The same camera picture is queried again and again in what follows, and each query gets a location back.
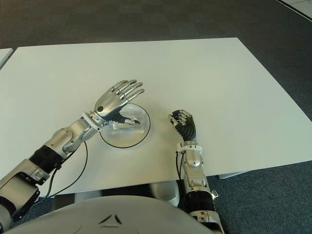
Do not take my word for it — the white plate with black rim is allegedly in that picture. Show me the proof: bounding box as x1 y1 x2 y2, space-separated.
100 102 151 149

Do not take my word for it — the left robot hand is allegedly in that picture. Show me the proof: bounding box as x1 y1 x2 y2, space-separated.
94 79 146 126

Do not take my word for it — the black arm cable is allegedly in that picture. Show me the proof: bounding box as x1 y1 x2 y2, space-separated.
36 142 89 203
175 150 186 181

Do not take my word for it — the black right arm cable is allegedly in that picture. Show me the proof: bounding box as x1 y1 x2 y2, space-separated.
175 150 186 181

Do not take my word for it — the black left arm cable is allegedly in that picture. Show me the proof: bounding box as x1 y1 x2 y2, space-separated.
36 142 89 203

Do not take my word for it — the neighbouring white table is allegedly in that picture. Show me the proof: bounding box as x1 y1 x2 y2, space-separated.
0 48 13 69

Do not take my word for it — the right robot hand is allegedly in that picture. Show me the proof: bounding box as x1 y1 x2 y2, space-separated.
167 109 198 143

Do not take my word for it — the grey robot torso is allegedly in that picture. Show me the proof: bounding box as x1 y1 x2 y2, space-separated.
4 195 213 234

